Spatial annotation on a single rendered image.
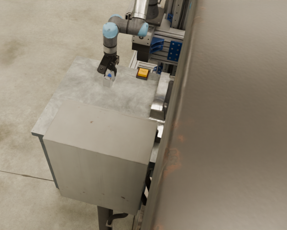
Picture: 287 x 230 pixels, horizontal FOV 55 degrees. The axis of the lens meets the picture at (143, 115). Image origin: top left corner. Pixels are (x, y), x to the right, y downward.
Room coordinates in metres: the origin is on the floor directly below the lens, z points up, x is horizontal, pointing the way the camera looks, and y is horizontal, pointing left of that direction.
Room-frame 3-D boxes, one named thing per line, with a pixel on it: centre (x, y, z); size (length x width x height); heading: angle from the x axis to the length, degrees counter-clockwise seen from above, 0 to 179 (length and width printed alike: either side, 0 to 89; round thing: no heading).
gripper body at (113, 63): (1.22, 0.23, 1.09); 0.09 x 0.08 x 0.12; 165
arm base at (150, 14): (1.83, 0.08, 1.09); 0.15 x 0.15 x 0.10
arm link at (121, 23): (1.31, 0.21, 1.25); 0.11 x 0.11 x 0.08; 88
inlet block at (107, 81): (1.23, 0.23, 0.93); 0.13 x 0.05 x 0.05; 165
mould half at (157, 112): (1.13, -0.18, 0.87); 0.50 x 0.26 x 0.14; 174
